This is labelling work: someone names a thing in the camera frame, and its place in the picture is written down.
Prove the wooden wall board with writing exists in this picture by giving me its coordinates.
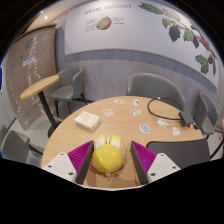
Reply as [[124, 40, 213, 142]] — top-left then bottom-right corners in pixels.
[[5, 25, 58, 131]]

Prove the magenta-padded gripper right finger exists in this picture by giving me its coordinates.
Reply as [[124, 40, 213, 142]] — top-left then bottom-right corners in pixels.
[[129, 140, 183, 186]]

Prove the flat black device box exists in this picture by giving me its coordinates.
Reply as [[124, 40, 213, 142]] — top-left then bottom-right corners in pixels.
[[178, 110, 196, 128]]

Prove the coffee plant wall mural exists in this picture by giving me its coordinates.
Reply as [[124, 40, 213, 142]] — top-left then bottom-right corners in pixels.
[[63, 0, 222, 90]]

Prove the small white box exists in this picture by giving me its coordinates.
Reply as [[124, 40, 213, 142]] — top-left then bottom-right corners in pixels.
[[73, 110, 101, 132]]

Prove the black cable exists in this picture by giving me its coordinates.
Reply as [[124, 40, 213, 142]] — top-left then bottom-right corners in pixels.
[[146, 96, 185, 122]]

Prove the grey upholstered chair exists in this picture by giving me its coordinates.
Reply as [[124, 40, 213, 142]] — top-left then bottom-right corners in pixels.
[[192, 91, 221, 136], [126, 72, 186, 111], [47, 66, 88, 116], [0, 123, 33, 164]]

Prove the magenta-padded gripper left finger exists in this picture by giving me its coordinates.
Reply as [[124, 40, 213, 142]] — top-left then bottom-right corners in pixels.
[[41, 139, 95, 186]]

